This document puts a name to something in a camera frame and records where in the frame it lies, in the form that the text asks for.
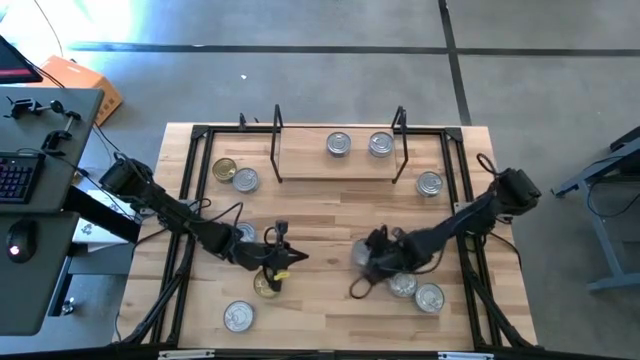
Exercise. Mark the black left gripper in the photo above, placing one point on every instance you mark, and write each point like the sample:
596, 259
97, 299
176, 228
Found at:
260, 255

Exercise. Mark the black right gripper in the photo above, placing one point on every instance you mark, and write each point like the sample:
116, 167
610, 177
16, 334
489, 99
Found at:
395, 255

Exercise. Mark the teal label tuna can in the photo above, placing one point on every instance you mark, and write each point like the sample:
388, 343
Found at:
402, 286

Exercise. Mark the gold top green label can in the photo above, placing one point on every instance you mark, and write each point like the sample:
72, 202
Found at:
261, 287
224, 170

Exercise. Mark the blue label tuna can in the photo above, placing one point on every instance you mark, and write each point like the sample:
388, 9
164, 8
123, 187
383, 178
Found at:
338, 144
238, 316

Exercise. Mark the teal yellow label can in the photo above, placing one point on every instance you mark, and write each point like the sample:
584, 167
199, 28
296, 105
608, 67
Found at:
245, 180

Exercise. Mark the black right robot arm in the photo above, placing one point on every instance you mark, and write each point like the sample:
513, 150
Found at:
465, 220

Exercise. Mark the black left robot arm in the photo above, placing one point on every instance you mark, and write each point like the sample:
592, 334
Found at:
165, 207

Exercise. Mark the wooden shelf board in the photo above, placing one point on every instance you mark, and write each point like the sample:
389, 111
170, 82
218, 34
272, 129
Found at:
305, 155

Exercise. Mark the black support beam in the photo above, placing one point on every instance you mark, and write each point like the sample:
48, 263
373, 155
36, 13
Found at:
100, 215

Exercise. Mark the white box with logo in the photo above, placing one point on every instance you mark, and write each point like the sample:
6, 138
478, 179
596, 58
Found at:
92, 232

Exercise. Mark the silver desk caster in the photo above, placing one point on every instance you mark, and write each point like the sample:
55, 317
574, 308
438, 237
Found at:
68, 306

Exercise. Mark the dark grey desk top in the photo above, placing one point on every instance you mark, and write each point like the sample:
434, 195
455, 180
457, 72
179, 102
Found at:
35, 300
25, 135

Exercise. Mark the black desk clamp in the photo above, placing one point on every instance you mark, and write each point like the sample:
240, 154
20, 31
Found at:
55, 139
22, 106

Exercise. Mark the black computer mouse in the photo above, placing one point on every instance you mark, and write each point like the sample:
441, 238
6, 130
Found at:
21, 240

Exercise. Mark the orange cardboard box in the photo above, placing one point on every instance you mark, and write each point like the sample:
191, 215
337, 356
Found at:
80, 80

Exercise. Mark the black keyboard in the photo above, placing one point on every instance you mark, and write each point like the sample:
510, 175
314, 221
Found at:
17, 175

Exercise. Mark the black monitor red stripe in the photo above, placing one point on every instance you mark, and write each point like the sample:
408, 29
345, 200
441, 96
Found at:
12, 65

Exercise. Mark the silver edge bracket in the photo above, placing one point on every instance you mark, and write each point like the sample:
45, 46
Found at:
185, 355
465, 356

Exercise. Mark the black shelf side frame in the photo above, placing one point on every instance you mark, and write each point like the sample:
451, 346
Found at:
276, 116
400, 116

